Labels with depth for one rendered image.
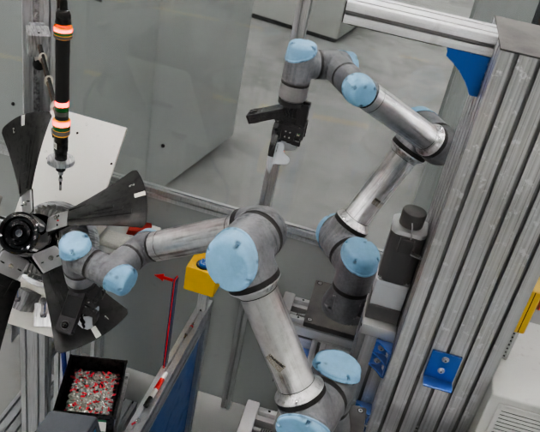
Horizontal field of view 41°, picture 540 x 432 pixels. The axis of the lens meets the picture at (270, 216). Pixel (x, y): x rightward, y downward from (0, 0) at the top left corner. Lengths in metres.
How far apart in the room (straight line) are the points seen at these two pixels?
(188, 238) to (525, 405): 0.90
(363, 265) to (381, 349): 0.29
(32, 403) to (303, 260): 1.09
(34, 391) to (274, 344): 1.31
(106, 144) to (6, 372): 1.39
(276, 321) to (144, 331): 1.69
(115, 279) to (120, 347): 1.58
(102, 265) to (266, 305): 0.44
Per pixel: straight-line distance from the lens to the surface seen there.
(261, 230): 1.49
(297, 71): 1.86
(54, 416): 1.58
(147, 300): 3.06
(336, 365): 1.72
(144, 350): 3.24
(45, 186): 2.40
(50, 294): 2.06
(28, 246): 2.07
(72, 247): 1.75
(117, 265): 1.73
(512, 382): 1.93
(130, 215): 2.02
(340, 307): 2.18
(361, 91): 1.78
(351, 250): 2.12
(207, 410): 3.28
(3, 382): 3.37
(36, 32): 2.46
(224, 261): 1.46
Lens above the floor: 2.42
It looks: 32 degrees down
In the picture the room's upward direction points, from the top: 11 degrees clockwise
